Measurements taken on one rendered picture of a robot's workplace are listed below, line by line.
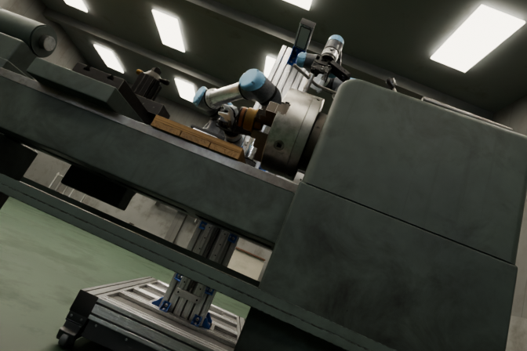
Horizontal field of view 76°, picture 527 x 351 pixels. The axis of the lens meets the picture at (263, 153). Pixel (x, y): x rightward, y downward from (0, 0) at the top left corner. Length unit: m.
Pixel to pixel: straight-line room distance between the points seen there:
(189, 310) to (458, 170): 1.48
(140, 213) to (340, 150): 11.08
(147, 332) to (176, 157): 0.90
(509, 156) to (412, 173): 0.29
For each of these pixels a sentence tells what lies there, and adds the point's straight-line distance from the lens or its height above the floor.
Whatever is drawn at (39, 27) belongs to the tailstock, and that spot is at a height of 1.11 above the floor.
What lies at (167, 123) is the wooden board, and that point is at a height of 0.89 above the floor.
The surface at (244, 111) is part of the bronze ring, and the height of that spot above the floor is 1.08.
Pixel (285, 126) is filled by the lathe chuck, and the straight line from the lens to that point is 1.08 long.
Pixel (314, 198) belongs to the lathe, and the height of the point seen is 0.83.
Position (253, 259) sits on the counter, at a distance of 8.58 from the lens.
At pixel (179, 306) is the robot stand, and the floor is 0.27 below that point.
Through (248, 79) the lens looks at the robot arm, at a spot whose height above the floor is 1.35.
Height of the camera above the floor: 0.60
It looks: 18 degrees up
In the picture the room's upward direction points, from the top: 24 degrees clockwise
